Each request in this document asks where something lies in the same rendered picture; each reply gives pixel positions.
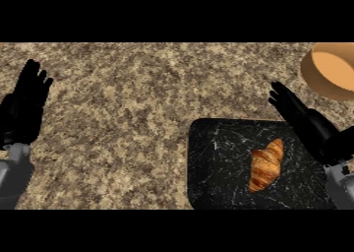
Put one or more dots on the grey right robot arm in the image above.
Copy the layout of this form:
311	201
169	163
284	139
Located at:
345	185

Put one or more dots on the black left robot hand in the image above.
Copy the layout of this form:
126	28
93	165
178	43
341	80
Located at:
19	111

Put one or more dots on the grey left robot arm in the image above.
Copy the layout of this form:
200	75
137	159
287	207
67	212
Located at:
7	178

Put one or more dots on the golden brown croissant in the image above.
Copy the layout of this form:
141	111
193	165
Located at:
265	165

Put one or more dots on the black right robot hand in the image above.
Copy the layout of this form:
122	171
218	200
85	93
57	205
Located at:
314	131

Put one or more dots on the copper orange pot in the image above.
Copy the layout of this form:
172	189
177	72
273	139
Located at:
336	70

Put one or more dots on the black marbled tray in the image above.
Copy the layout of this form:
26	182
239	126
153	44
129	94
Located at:
222	170

